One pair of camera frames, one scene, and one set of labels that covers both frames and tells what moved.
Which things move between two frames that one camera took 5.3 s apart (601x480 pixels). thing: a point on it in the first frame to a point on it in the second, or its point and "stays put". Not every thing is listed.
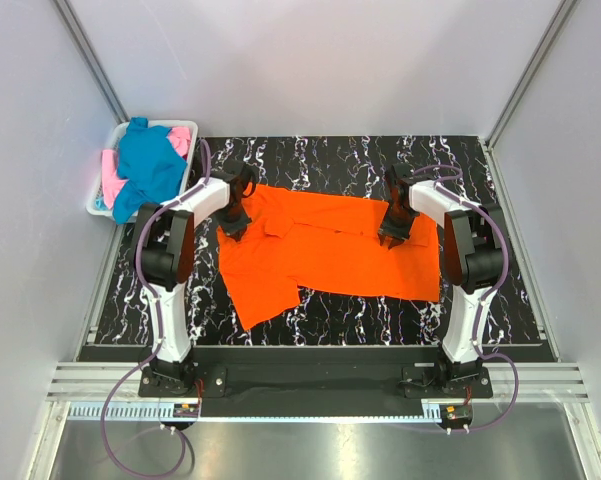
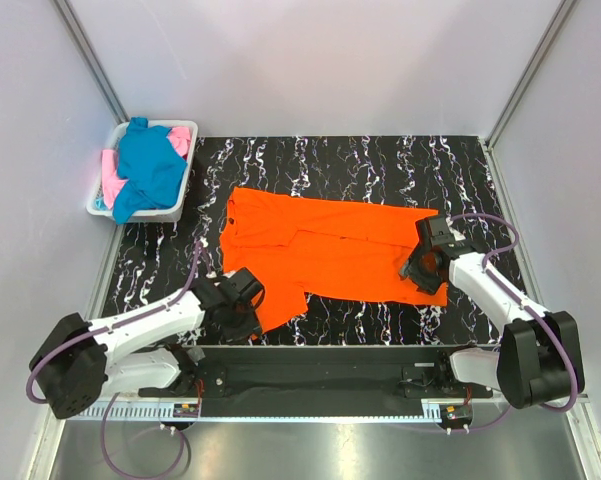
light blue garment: (99, 204) stays put
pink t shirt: (180, 139) stays put
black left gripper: (239, 226) to (251, 326)
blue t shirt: (154, 169) stays put
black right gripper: (398, 235) to (426, 285)
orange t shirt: (303, 241) stays put
